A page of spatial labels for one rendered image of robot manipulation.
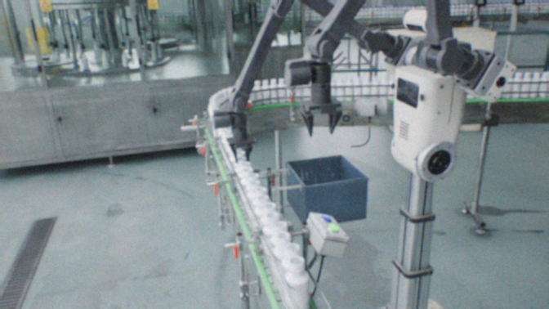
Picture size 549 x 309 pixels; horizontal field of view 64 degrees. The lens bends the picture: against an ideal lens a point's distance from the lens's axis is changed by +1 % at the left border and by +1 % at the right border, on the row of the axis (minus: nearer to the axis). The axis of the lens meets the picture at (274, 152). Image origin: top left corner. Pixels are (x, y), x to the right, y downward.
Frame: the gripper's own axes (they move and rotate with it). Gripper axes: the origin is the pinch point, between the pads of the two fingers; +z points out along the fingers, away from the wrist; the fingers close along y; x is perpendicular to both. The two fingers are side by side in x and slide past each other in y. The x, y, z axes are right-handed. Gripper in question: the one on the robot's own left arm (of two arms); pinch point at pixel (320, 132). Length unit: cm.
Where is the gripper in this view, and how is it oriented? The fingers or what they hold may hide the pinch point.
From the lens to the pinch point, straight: 127.6
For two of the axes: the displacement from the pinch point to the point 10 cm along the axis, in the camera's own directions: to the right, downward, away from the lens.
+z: 0.3, 9.3, 3.7
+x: -2.5, -3.5, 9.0
